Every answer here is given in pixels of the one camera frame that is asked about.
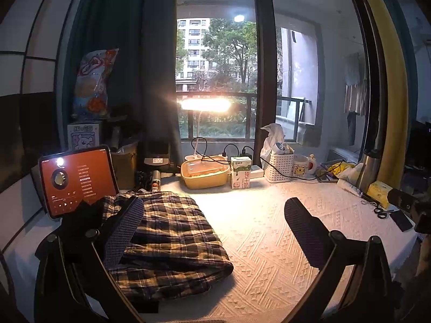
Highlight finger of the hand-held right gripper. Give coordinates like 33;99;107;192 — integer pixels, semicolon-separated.
387;188;420;214

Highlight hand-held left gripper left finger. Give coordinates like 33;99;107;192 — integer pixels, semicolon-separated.
35;195;145;323

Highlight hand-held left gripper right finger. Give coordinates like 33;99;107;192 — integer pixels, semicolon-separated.
284;197;394;323

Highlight plaid pants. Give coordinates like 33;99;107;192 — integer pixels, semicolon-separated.
101;191;234;301

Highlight black phone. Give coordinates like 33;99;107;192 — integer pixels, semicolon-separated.
389;209;414;232

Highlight black scissors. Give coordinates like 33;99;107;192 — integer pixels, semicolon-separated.
360;200;394;219

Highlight yellow tissue pack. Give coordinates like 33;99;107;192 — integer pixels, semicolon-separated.
366;181;393;209

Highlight white textured tablecloth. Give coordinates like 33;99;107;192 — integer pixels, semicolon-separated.
0;175;421;323

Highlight steel thermos flask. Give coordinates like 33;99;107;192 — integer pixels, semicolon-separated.
356;149;381;192

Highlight white printed mug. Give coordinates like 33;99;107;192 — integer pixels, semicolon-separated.
292;155;318;178

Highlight brown cardboard box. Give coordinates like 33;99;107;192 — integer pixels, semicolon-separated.
111;141;138;189

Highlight white perforated basket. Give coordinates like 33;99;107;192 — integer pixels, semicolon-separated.
263;151;295;183

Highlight tablet with red screen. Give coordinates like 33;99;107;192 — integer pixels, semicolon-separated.
38;145;120;219

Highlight yellow plastic bag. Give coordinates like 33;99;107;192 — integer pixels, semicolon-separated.
328;161;364;180

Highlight white green milk carton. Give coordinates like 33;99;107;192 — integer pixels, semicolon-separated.
230;156;253;189

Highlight black speaker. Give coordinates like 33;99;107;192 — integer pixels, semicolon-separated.
143;139;172;175

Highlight yellow lidded food container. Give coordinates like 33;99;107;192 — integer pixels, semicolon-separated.
181;160;230;190

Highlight white plastic bag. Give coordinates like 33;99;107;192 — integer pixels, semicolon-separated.
260;123;287;162

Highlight white printed box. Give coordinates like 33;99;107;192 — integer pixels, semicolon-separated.
67;121;103;152

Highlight hanging clothes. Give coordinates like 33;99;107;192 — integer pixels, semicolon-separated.
343;52;371;145

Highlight black balcony railing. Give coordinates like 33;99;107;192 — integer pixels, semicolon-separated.
176;91;310;140

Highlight colourful snack bag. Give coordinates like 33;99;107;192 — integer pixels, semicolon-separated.
71;48;120;120

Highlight white desk lamp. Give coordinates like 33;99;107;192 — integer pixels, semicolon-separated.
178;96;233;162

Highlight dark curtain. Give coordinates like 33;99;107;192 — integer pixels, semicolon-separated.
62;0;179;175

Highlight black cable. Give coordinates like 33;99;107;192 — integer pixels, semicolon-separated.
224;143;293;179

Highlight yellow door frame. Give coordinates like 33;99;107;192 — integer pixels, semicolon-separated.
352;0;409;189

